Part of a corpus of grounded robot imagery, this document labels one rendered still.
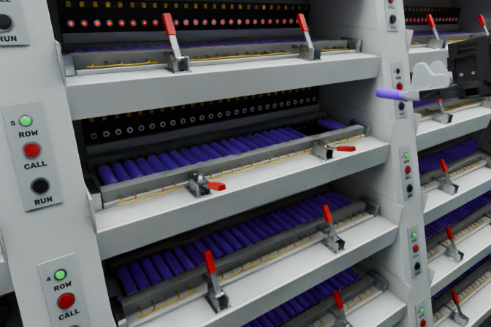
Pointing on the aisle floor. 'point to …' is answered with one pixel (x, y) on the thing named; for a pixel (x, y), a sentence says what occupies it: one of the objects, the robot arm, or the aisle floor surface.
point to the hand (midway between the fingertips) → (410, 97)
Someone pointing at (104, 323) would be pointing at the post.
